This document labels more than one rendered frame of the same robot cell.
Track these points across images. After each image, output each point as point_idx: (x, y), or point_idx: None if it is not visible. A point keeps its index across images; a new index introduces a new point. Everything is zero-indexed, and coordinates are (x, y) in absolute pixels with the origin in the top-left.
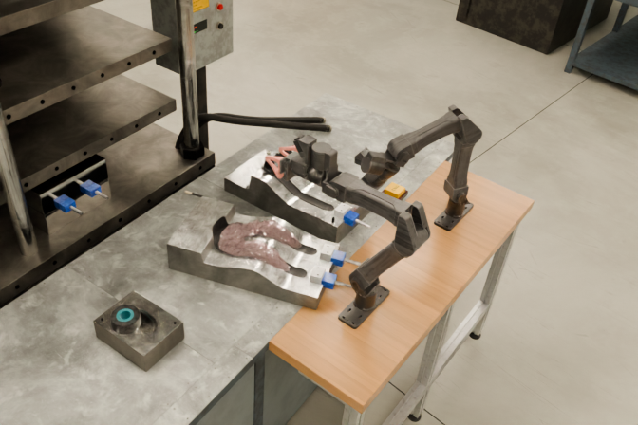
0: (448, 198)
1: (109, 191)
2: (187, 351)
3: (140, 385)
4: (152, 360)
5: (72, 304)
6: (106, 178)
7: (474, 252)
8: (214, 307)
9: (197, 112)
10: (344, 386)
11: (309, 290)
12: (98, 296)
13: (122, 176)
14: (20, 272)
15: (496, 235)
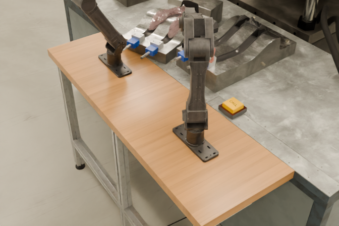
0: (221, 148)
1: None
2: (117, 7)
3: None
4: None
5: None
6: None
7: (138, 136)
8: (143, 16)
9: None
10: (63, 45)
11: (128, 35)
12: None
13: (277, 1)
14: None
15: (154, 162)
